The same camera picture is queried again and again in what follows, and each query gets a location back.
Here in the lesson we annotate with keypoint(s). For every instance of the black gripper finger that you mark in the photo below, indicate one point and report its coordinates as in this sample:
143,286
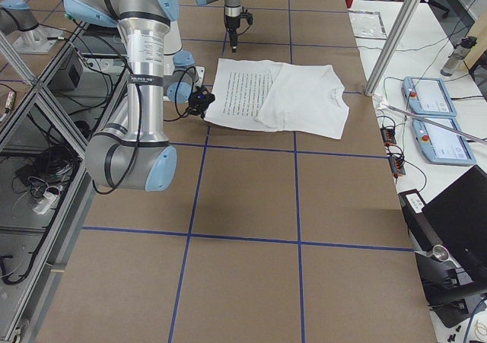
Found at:
233,37

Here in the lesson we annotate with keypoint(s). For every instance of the black laptop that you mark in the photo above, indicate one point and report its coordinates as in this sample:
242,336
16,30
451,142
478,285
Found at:
455,219

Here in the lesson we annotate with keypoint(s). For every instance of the white power strip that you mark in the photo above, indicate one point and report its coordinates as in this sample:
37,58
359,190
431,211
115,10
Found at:
45,203

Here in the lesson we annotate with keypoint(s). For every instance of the water bottle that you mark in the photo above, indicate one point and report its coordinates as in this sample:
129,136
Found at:
460,52

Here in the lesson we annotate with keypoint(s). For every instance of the clear plastic bag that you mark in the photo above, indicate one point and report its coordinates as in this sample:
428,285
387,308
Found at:
367,24

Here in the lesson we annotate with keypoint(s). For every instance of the white printed t-shirt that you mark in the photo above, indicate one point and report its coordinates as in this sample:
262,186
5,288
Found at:
269,96

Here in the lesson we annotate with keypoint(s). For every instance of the aluminium frame post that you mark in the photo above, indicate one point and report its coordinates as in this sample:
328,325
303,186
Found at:
386,54

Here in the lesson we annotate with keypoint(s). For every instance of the near blue teach pendant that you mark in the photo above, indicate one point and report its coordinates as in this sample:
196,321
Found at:
440,146

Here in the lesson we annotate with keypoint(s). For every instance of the blue teach pendant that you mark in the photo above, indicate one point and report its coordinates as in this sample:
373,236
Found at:
428,97
440,146

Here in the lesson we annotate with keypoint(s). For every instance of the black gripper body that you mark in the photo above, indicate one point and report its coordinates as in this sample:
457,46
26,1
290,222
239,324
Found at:
202,111
231,23

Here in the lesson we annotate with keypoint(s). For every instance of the aluminium frame rack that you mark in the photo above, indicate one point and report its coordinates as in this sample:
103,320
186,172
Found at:
43,142

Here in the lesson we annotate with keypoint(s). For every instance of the orange black connector board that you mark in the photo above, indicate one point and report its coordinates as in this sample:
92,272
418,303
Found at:
395,154

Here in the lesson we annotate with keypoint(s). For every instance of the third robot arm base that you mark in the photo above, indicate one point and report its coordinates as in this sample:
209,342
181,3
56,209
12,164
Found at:
34,38

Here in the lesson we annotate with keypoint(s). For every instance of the far blue teach pendant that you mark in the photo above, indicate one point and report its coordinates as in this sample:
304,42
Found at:
428,97

